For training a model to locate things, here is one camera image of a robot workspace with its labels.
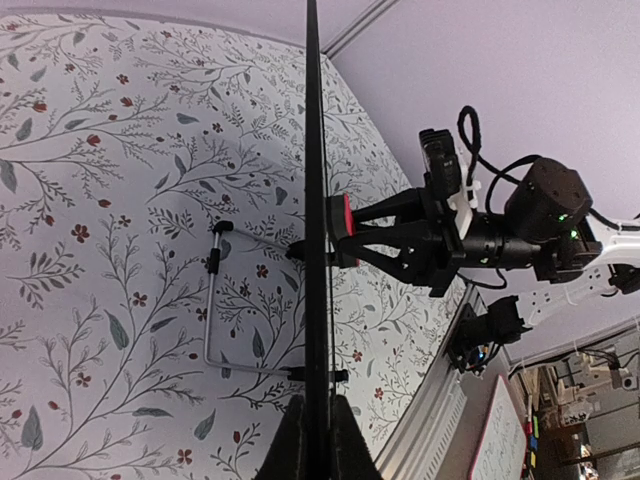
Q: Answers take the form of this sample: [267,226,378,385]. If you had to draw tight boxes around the red whiteboard eraser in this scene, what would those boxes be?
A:
[326,194,360,269]

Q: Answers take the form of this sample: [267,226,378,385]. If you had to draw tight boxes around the black whiteboard stand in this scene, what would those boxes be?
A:
[202,220,306,384]

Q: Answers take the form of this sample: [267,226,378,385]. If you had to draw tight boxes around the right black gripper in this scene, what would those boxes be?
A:
[335,187,465,298]

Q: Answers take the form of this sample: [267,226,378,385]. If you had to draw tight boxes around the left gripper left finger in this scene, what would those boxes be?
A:
[254,395,306,480]

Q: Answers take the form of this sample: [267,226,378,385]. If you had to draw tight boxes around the white whiteboard with black frame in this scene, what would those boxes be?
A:
[304,1,332,479]

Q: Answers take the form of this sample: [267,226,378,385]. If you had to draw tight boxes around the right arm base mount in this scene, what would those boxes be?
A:
[446,295,532,375]

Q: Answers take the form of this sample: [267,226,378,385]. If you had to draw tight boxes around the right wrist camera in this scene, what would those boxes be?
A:
[417,127,484,236]

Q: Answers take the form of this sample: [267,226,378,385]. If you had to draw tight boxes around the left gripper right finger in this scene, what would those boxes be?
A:
[330,395,382,480]

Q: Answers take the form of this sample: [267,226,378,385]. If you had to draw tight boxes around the cluttered background shelves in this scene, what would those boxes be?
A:
[508,334,639,479]

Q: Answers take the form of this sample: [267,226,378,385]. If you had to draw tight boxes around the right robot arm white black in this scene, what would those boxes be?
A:
[327,106,639,297]

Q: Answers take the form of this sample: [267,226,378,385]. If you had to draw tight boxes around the front aluminium rail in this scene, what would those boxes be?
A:
[375,286,484,479]

